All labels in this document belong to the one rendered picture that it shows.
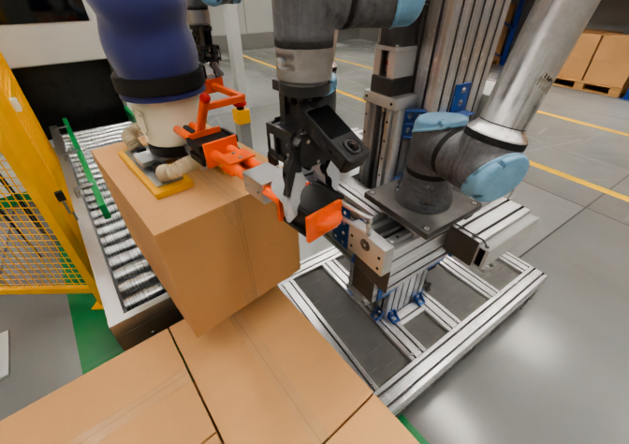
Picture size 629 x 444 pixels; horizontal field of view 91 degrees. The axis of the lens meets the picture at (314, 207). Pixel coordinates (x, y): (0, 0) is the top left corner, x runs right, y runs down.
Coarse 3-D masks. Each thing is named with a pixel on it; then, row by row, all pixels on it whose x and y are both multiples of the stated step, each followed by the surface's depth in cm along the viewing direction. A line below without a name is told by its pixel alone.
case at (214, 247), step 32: (96, 160) 99; (128, 192) 81; (192, 192) 81; (224, 192) 81; (128, 224) 109; (160, 224) 70; (192, 224) 72; (224, 224) 79; (256, 224) 87; (160, 256) 73; (192, 256) 76; (224, 256) 84; (256, 256) 93; (288, 256) 103; (192, 288) 81; (224, 288) 89; (256, 288) 99; (192, 320) 86
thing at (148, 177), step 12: (144, 144) 102; (120, 156) 97; (132, 156) 93; (132, 168) 89; (144, 168) 87; (144, 180) 83; (156, 180) 82; (180, 180) 82; (156, 192) 78; (168, 192) 79
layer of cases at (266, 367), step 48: (192, 336) 104; (240, 336) 104; (288, 336) 104; (96, 384) 92; (144, 384) 92; (192, 384) 92; (240, 384) 92; (288, 384) 92; (336, 384) 92; (0, 432) 82; (48, 432) 82; (96, 432) 82; (144, 432) 82; (192, 432) 82; (240, 432) 82; (288, 432) 82; (336, 432) 82; (384, 432) 82
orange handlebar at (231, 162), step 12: (216, 84) 115; (240, 96) 103; (216, 108) 99; (180, 132) 79; (216, 156) 67; (228, 156) 65; (240, 156) 65; (252, 156) 66; (228, 168) 64; (240, 168) 62; (264, 192) 56; (336, 216) 49; (324, 228) 48
